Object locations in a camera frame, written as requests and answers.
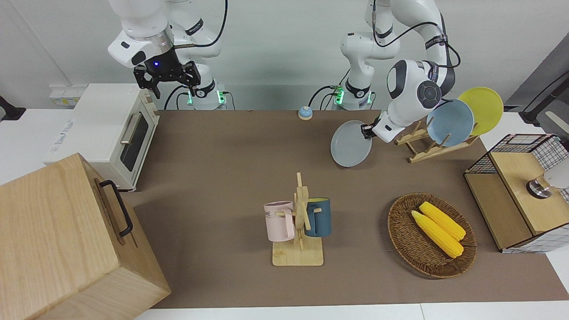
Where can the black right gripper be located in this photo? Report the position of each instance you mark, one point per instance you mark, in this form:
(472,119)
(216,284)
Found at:
(164,66)

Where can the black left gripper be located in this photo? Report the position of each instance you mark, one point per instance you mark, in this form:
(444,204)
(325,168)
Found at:
(377,125)

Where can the gray plate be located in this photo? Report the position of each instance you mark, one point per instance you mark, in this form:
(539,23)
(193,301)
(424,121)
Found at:
(349,144)

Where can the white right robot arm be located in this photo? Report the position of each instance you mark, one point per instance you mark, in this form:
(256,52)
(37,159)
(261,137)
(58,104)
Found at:
(146,22)

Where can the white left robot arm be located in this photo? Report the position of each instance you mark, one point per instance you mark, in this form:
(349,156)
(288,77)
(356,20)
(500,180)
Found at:
(413,89)

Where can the low wooden plate rack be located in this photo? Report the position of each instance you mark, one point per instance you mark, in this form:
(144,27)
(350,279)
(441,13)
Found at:
(426,151)

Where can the light blue plate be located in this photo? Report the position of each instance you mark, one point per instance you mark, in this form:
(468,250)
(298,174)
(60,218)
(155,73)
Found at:
(451,122)

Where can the yellow plate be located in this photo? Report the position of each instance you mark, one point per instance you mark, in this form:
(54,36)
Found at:
(484,106)

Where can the blue call bell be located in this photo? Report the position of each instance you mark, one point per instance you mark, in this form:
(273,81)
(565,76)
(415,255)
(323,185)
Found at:
(305,113)

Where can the white toaster oven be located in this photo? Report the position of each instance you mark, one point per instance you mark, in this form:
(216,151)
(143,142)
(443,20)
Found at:
(102,129)

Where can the dark blue mug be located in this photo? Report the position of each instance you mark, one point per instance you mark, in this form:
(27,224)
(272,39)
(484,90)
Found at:
(320,220)

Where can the round wicker basket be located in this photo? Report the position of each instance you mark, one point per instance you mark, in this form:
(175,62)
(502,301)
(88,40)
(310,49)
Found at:
(409,240)

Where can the yellow corn cob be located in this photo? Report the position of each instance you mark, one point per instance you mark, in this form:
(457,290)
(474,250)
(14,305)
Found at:
(438,235)
(444,220)

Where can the pink mug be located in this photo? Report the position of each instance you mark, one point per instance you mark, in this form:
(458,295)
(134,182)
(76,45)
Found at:
(278,222)

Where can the wooden mug tree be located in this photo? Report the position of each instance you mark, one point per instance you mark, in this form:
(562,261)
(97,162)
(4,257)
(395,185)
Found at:
(298,253)

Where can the black stand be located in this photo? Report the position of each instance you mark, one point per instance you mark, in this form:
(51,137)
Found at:
(544,98)
(9,111)

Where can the large wooden box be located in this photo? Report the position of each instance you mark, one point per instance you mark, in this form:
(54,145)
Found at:
(58,244)

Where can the white wall socket strip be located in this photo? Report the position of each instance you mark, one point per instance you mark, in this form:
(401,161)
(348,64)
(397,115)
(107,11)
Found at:
(66,97)

